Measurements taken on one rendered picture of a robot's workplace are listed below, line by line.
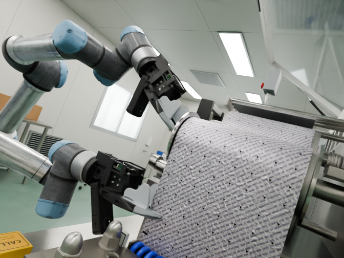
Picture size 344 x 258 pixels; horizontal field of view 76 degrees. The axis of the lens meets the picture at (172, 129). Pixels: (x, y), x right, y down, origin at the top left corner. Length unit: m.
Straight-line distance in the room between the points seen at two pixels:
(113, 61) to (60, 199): 0.40
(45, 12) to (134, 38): 3.64
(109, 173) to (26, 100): 0.66
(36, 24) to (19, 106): 3.17
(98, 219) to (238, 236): 0.29
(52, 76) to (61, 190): 0.52
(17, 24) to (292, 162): 3.96
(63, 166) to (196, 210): 0.35
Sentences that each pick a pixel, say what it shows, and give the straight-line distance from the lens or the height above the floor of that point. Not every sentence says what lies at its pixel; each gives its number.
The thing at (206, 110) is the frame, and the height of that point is 1.40.
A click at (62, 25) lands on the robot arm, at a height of 1.41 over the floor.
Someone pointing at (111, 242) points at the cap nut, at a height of 1.04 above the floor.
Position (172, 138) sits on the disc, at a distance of 0.45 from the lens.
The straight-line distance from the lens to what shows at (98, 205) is 0.54.
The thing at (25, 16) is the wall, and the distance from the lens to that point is 4.14.
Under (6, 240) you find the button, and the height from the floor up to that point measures 0.92.
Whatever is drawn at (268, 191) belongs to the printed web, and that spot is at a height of 1.22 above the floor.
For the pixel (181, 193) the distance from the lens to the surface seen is 0.44.
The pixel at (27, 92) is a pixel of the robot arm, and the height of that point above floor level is 1.24.
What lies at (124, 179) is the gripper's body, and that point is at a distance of 0.48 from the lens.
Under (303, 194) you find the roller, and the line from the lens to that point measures 0.40.
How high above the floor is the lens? 1.23
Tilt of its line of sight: 4 degrees up
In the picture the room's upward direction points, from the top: 20 degrees clockwise
